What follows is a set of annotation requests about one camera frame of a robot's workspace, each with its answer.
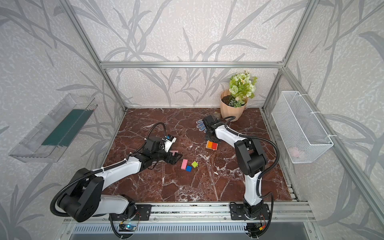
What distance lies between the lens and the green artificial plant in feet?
3.13

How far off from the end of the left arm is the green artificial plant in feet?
1.69

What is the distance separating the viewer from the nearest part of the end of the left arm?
2.29 ft
